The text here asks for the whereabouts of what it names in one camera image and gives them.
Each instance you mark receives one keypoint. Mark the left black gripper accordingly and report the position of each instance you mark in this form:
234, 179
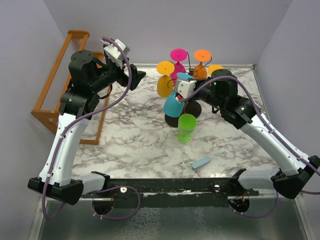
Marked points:
135, 76

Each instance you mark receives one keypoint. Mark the yellow wine glass front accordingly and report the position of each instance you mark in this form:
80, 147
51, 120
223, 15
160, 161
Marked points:
164, 84

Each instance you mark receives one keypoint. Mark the yellow wine glass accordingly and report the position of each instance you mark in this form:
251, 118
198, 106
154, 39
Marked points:
164, 84
213, 68

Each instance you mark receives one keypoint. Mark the pink wine glass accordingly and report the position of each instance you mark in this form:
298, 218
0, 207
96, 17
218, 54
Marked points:
178, 55

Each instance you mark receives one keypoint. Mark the blue wine glass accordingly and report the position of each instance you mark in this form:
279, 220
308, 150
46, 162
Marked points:
173, 107

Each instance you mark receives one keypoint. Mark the orange wine glass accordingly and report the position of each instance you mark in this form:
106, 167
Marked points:
200, 71

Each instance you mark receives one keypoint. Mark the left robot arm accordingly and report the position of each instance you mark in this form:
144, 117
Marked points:
89, 76

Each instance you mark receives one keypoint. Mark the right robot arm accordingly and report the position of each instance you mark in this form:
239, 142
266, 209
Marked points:
294, 167

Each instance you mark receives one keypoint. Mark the metal wine glass rack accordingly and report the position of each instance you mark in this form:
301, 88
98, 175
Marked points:
193, 107

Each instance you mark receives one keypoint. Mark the green wine glass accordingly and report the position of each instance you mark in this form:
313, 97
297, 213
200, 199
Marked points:
186, 125

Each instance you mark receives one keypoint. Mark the wooden rack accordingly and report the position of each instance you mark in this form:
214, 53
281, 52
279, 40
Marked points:
46, 109

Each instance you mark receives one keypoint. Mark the blue eraser block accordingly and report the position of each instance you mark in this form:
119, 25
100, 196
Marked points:
200, 163

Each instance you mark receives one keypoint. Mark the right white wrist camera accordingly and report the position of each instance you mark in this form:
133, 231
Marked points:
184, 87

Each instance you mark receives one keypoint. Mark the black mounting frame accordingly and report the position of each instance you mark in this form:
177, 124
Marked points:
129, 193

